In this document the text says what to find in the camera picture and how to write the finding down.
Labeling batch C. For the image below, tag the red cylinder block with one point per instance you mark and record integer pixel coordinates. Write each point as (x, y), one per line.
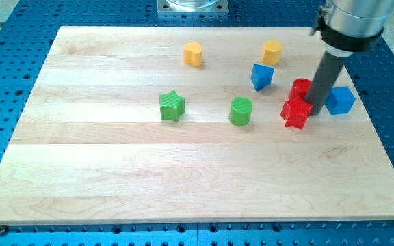
(300, 88)

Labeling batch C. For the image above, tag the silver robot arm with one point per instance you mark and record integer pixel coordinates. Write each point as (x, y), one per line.
(350, 26)

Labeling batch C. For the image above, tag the green star block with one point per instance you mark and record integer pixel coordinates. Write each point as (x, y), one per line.
(171, 105)

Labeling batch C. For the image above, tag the green cylinder block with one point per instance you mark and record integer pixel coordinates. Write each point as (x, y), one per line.
(240, 111)

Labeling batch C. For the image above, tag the yellow heart block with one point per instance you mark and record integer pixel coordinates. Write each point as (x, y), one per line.
(192, 54)

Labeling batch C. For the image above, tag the wooden board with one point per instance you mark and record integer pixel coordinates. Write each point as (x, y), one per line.
(91, 147)

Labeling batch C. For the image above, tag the blue triangle block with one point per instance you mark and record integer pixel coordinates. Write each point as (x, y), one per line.
(261, 76)

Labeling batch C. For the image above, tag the red star block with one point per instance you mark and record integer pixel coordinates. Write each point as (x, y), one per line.
(295, 113)

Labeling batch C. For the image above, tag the yellow cylinder block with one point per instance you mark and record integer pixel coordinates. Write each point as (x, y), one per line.
(271, 53)

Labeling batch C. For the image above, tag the blue cube block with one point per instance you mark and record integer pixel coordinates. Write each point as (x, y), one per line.
(340, 100)

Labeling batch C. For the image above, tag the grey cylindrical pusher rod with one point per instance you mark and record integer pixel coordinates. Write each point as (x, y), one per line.
(327, 73)

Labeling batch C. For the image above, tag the blue perforated table plate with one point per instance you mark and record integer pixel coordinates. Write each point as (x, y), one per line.
(26, 36)

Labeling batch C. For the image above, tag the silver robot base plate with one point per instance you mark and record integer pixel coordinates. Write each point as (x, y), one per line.
(171, 7)

